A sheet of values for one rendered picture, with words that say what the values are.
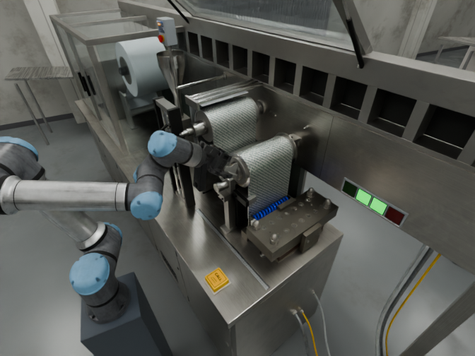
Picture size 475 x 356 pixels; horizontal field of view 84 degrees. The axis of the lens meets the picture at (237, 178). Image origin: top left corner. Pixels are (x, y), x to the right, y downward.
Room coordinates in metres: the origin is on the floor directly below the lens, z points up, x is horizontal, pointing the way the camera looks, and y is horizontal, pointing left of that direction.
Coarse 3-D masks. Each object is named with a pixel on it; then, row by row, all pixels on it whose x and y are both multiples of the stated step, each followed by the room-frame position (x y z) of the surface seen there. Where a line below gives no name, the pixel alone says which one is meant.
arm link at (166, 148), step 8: (152, 136) 0.66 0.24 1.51; (160, 136) 0.64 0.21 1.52; (168, 136) 0.65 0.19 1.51; (176, 136) 0.67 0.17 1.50; (152, 144) 0.64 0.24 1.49; (160, 144) 0.62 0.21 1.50; (168, 144) 0.63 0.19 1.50; (176, 144) 0.64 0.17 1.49; (184, 144) 0.67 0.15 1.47; (152, 152) 0.62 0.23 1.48; (160, 152) 0.61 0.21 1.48; (168, 152) 0.62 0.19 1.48; (176, 152) 0.63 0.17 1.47; (184, 152) 0.65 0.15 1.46; (192, 152) 0.67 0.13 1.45; (160, 160) 0.63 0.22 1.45; (168, 160) 0.63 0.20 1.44; (176, 160) 0.64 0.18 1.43; (184, 160) 0.65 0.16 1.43
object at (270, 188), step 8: (288, 168) 0.91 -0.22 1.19; (272, 176) 0.86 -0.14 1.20; (280, 176) 0.88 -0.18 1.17; (288, 176) 0.92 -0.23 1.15; (256, 184) 0.81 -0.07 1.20; (264, 184) 0.83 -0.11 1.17; (272, 184) 0.86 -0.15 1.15; (280, 184) 0.89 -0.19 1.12; (248, 192) 0.78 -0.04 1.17; (256, 192) 0.81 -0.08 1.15; (264, 192) 0.83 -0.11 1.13; (272, 192) 0.86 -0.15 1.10; (280, 192) 0.89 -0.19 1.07; (264, 200) 0.84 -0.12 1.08; (272, 200) 0.86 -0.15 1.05; (248, 208) 0.78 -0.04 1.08; (256, 208) 0.81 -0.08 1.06; (248, 216) 0.78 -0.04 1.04
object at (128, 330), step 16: (144, 304) 0.54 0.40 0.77; (128, 320) 0.42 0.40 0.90; (144, 320) 0.45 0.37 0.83; (96, 336) 0.38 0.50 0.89; (112, 336) 0.39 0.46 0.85; (128, 336) 0.41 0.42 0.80; (144, 336) 0.43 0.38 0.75; (160, 336) 0.55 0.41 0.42; (96, 352) 0.36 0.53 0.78; (112, 352) 0.38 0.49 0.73; (128, 352) 0.40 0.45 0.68; (144, 352) 0.41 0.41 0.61; (160, 352) 0.44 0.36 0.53
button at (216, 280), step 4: (220, 268) 0.61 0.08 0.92; (212, 272) 0.59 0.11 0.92; (216, 272) 0.59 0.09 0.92; (220, 272) 0.59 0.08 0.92; (208, 276) 0.57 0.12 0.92; (212, 276) 0.57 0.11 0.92; (216, 276) 0.57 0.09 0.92; (220, 276) 0.57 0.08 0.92; (224, 276) 0.57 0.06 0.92; (208, 280) 0.56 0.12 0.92; (212, 280) 0.55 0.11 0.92; (216, 280) 0.55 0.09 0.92; (220, 280) 0.55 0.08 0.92; (224, 280) 0.55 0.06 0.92; (228, 280) 0.56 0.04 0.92; (212, 284) 0.54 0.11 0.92; (216, 284) 0.54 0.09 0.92; (220, 284) 0.54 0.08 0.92; (224, 284) 0.54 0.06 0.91; (212, 288) 0.53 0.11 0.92; (216, 288) 0.52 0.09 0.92; (220, 288) 0.53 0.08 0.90
